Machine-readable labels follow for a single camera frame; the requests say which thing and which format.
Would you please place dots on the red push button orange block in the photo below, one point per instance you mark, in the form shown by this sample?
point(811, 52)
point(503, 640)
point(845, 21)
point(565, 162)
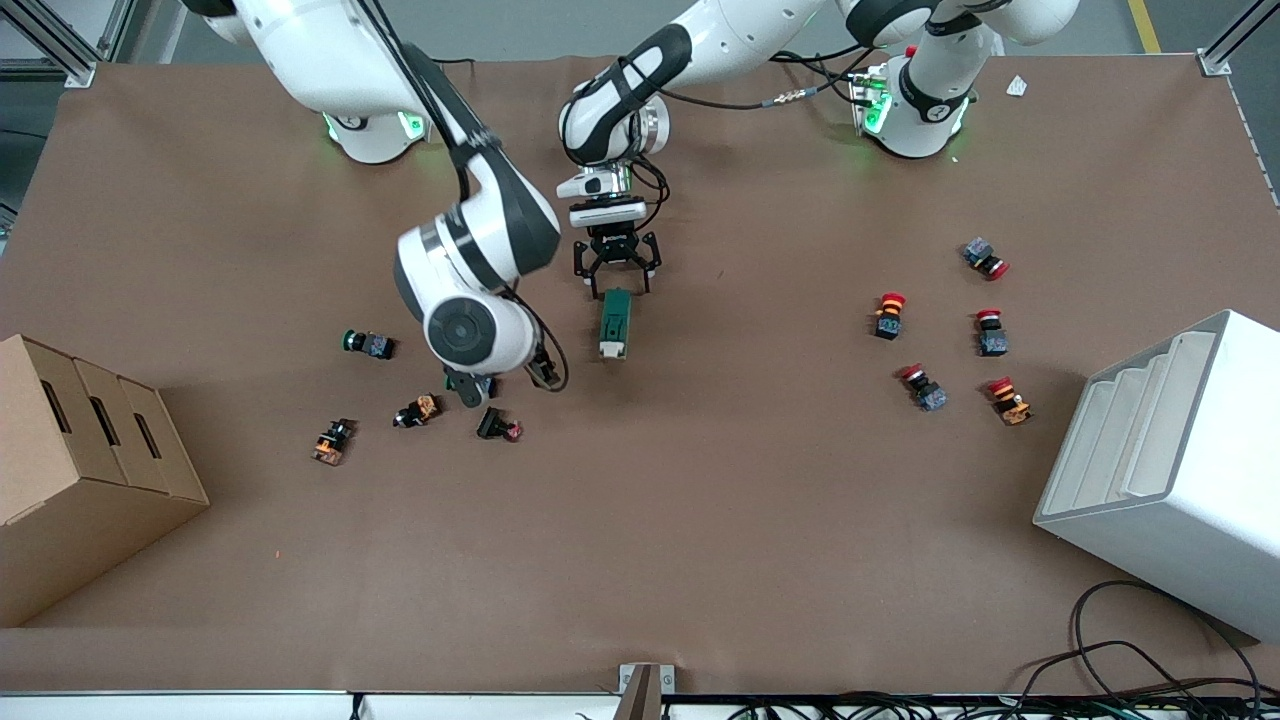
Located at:
point(1012, 408)
point(888, 322)

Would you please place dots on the black orange selector switch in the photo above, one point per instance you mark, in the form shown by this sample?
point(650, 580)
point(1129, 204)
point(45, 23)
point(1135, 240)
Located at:
point(422, 408)
point(332, 443)

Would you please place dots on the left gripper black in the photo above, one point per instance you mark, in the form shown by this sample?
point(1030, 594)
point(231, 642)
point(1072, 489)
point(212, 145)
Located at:
point(615, 247)

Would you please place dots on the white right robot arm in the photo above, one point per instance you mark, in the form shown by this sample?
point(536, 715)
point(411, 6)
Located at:
point(470, 250)

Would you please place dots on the green load switch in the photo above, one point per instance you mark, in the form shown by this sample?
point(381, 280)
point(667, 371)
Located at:
point(614, 322)

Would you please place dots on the red push button grey block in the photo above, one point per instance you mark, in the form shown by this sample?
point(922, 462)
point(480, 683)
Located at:
point(980, 253)
point(930, 395)
point(992, 342)

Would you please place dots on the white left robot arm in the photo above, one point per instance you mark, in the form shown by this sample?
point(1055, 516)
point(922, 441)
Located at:
point(920, 110)

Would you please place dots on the brown cardboard box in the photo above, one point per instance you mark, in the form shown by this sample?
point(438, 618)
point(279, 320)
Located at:
point(60, 520)

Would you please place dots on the white paper scrap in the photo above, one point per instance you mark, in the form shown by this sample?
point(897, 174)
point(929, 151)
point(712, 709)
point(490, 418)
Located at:
point(1016, 86)

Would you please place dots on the black switch with red tip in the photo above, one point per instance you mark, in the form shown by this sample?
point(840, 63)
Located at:
point(492, 424)

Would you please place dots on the brown paper table cover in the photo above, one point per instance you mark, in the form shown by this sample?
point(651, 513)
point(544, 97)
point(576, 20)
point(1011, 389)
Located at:
point(700, 520)

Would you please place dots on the white table edge rail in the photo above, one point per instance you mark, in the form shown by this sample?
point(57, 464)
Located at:
point(200, 707)

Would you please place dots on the white stepped bin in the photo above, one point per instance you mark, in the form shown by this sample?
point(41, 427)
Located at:
point(1200, 520)

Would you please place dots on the grey metal bracket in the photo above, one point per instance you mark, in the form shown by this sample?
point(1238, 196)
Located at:
point(640, 690)

